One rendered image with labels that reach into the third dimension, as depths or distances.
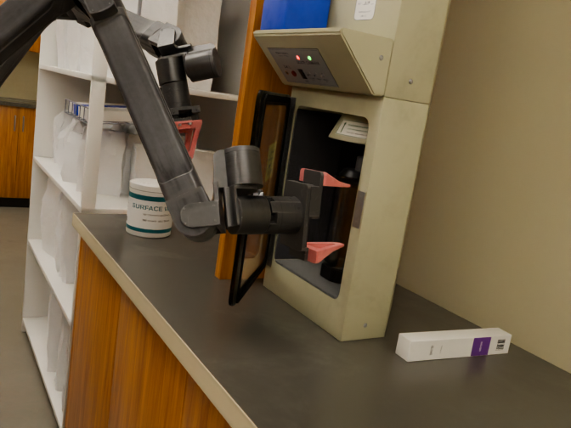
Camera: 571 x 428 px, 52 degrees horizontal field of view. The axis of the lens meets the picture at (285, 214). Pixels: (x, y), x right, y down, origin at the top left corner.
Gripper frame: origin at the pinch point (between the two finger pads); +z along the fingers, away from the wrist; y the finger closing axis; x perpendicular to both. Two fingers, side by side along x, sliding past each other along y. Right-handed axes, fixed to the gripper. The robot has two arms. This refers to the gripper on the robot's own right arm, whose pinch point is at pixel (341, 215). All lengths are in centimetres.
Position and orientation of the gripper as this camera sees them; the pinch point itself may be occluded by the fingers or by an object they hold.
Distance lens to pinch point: 96.1
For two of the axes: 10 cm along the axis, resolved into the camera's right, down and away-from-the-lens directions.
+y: 0.9, -9.9, -1.4
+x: -5.2, -1.7, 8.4
